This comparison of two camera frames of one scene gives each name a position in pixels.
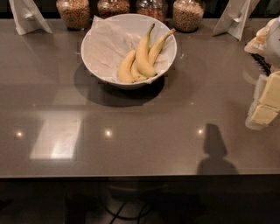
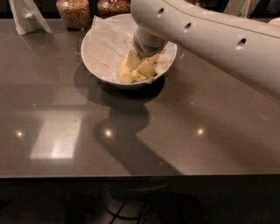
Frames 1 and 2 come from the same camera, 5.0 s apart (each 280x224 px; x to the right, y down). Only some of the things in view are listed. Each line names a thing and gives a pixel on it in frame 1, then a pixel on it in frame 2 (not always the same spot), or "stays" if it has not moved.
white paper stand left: x=27 y=17 stays
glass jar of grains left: x=75 y=13 stays
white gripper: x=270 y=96 → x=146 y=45
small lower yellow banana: x=136 y=75 stays
